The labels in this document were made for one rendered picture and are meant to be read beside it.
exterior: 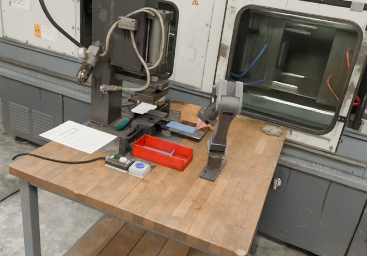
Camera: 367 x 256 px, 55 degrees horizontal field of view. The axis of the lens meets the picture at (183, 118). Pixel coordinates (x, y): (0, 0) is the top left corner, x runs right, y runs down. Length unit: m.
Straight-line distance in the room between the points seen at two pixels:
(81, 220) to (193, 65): 1.32
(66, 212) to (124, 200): 1.43
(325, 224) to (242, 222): 1.21
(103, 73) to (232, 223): 0.95
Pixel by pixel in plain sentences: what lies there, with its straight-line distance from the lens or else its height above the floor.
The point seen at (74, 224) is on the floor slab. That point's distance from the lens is 2.64.
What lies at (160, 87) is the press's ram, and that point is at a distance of 1.68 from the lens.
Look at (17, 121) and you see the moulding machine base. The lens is 3.53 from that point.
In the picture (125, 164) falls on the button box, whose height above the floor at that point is 0.93.
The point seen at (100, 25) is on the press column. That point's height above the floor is 1.41.
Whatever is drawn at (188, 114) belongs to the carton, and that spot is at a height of 0.95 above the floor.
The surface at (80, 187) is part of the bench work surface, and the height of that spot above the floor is 0.90.
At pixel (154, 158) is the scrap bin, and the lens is 1.57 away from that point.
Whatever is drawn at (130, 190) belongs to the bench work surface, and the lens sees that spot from 1.40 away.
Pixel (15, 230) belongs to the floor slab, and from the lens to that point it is 2.66.
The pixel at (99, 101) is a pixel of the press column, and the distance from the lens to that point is 1.86.
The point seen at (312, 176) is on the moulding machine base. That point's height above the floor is 0.63.
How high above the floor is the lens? 1.72
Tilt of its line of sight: 24 degrees down
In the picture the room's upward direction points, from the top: 7 degrees clockwise
